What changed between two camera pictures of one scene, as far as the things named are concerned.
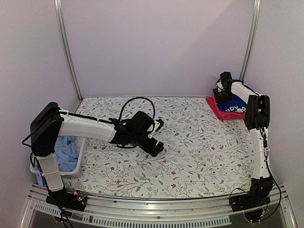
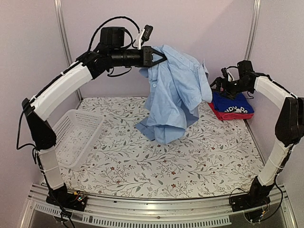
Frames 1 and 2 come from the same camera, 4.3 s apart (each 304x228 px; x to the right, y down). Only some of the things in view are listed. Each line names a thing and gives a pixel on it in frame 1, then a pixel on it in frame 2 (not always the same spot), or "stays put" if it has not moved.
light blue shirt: [66, 150] to [178, 88]
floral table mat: [203, 155] stays put
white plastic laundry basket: [82, 132] to [74, 134]
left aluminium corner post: [58, 6] stays put
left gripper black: [156, 150] to [147, 57]
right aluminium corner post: [253, 38] stays put
